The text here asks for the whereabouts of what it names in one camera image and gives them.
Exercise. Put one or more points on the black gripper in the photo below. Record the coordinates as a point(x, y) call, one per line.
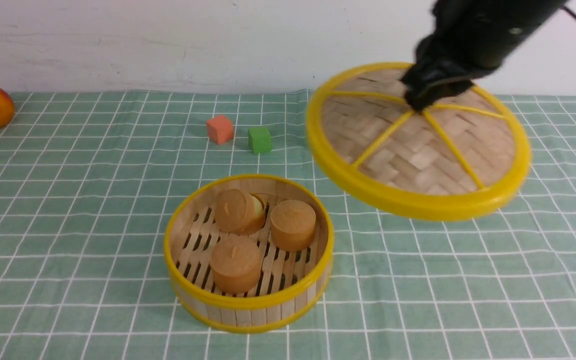
point(471, 39)

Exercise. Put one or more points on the yellow woven bamboo steamer lid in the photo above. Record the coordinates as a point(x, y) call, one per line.
point(461, 158)

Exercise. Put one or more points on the bamboo steamer basket yellow rim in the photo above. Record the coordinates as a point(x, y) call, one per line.
point(289, 284)

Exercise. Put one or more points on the green foam cube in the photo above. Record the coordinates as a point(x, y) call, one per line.
point(259, 139)

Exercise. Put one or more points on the brown toy bun back right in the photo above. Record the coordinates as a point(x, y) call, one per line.
point(292, 225)

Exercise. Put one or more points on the brown toy bun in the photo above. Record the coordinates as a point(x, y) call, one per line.
point(239, 212)
point(236, 264)
point(292, 225)

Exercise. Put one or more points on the orange foam cube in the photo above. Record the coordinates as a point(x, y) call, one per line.
point(220, 129)

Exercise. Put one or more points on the brown toy bun back left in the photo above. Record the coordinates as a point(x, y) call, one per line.
point(239, 212)

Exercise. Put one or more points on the brown toy bun front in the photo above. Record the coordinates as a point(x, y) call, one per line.
point(236, 264)

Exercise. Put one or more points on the green checkered tablecloth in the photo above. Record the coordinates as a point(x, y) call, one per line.
point(88, 182)

